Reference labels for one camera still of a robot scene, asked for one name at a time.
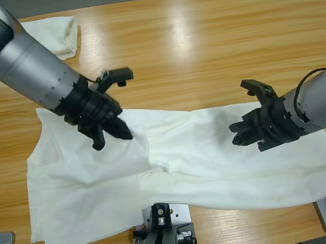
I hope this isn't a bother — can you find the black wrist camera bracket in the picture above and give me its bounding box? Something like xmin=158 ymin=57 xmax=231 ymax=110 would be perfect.
xmin=92 ymin=66 xmax=135 ymax=92
xmin=239 ymin=75 xmax=279 ymax=110

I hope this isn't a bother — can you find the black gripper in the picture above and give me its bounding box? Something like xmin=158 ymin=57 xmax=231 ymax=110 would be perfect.
xmin=48 ymin=72 xmax=135 ymax=157
xmin=225 ymin=92 xmax=309 ymax=157

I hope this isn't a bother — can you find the folded white cloth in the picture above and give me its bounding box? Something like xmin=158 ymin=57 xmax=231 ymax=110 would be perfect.
xmin=19 ymin=14 xmax=84 ymax=67

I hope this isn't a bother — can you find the white camera stand mount block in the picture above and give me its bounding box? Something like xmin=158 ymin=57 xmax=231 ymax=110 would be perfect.
xmin=128 ymin=200 xmax=197 ymax=244

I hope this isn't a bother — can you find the white t-shirt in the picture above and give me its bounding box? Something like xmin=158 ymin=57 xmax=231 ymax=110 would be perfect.
xmin=13 ymin=70 xmax=326 ymax=244

